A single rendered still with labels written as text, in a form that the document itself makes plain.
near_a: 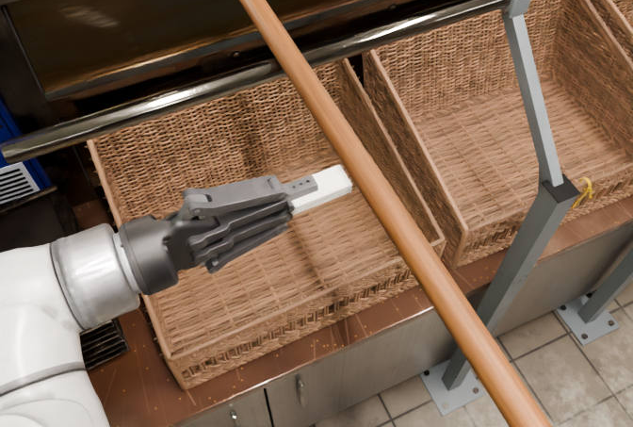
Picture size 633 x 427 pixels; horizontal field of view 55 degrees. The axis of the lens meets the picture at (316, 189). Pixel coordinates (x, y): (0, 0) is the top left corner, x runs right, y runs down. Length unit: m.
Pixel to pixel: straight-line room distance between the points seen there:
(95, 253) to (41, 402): 0.13
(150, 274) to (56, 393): 0.12
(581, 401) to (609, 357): 0.17
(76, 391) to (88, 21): 0.72
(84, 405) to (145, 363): 0.67
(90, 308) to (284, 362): 0.67
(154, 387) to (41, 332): 0.66
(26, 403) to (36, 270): 0.11
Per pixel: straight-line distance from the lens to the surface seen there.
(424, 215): 1.18
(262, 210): 0.60
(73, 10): 1.14
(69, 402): 0.57
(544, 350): 1.95
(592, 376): 1.97
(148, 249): 0.58
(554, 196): 0.99
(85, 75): 1.18
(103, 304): 0.59
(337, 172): 0.64
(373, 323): 1.23
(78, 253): 0.59
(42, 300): 0.58
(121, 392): 1.24
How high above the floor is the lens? 1.71
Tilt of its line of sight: 55 degrees down
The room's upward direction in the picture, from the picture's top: straight up
